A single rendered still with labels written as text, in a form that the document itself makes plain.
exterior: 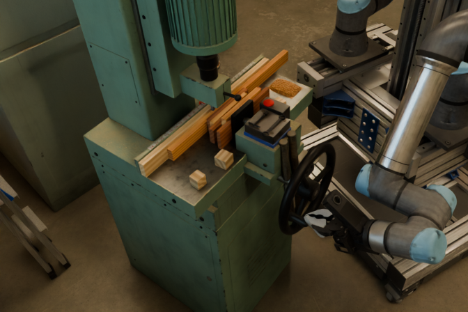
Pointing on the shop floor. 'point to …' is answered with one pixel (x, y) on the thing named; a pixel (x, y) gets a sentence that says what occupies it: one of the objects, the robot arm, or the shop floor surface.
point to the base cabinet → (200, 244)
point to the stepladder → (21, 218)
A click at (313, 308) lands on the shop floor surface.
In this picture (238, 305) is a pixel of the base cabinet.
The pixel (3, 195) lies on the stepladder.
